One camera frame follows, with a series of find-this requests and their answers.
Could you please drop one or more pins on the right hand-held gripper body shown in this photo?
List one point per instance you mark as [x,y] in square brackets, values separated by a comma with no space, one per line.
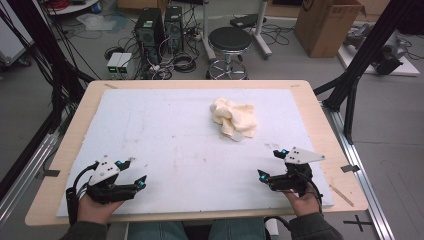
[295,180]

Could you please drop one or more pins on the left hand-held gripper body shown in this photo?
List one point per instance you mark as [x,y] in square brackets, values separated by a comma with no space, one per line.
[106,173]

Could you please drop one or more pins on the cream printed cloth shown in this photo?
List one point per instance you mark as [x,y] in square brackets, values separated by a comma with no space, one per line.
[235,116]

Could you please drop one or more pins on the person's right hand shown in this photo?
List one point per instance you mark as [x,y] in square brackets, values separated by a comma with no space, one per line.
[305,205]

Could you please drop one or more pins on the person's left hand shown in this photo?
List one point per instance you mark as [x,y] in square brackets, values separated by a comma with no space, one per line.
[93,211]

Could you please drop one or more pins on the thin wooden strip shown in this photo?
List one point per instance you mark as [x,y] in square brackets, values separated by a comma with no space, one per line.
[341,195]

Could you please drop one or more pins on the person's left leg in jeans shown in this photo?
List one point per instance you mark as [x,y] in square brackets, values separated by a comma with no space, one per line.
[156,231]

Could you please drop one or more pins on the person's leg in jeans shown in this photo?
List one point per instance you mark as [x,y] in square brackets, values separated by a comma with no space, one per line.
[156,231]
[236,230]

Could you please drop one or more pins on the small white box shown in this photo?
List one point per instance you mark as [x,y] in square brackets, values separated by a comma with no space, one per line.
[271,228]

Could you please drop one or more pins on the white foam board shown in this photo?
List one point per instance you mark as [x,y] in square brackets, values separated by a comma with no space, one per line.
[173,140]

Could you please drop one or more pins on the black tape piece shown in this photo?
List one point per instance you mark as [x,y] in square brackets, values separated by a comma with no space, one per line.
[50,173]
[350,168]

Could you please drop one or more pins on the person's right leg in jeans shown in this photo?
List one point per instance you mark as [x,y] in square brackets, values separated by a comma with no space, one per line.
[236,230]

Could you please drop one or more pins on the white power supply box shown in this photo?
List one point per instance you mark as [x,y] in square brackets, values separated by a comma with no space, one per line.
[113,61]
[125,63]

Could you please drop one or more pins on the white desk leg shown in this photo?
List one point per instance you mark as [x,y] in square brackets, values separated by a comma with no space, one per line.
[261,33]
[206,30]

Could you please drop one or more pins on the black round stool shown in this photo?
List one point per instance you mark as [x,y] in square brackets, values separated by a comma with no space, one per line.
[230,38]

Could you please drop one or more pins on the brown cardboard box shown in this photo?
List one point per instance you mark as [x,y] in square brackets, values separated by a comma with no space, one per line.
[323,30]

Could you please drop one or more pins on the large black computer tower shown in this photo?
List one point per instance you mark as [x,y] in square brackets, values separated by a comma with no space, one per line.
[148,30]

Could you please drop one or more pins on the flat black device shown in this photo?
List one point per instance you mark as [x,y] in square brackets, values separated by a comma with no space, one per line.
[246,20]

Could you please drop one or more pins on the grey and black machine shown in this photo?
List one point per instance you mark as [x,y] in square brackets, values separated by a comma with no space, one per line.
[388,56]

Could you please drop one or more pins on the clear plastic sheet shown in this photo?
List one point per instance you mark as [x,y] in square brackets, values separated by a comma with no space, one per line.
[96,21]

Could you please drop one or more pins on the slim black computer tower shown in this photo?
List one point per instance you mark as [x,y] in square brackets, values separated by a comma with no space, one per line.
[174,26]

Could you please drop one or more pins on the white platform board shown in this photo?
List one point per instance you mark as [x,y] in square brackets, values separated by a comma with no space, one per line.
[408,68]

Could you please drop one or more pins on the white round table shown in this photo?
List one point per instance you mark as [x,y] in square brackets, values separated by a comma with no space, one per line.
[76,7]

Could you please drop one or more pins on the white panel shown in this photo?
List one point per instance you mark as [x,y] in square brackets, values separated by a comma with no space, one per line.
[11,40]

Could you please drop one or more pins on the aluminium rail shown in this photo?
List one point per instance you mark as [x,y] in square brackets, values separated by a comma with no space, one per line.
[30,166]
[360,173]

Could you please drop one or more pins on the black metal frame post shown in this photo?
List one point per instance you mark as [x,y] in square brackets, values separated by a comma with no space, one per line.
[370,46]
[43,43]

